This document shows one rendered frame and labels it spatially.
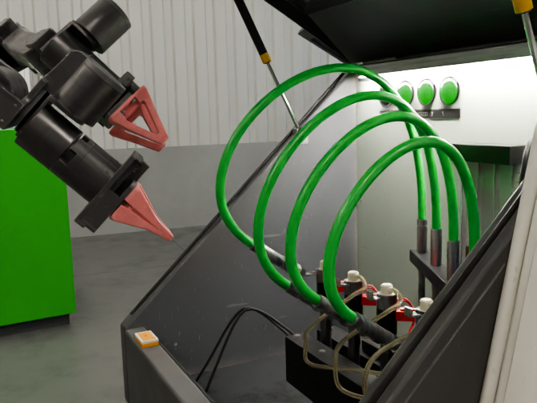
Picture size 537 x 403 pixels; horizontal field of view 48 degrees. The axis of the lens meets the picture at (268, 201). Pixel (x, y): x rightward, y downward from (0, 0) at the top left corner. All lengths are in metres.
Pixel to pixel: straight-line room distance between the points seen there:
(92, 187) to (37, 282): 3.49
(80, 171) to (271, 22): 7.28
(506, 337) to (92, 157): 0.49
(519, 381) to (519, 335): 0.05
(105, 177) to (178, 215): 6.82
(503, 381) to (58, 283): 3.69
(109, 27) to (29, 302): 3.41
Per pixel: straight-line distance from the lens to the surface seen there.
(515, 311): 0.70
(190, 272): 1.22
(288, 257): 0.75
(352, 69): 0.98
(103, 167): 0.70
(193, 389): 0.94
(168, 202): 7.46
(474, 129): 1.10
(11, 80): 0.70
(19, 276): 4.15
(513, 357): 0.69
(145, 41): 7.46
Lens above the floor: 1.35
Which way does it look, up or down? 8 degrees down
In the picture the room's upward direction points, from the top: 2 degrees counter-clockwise
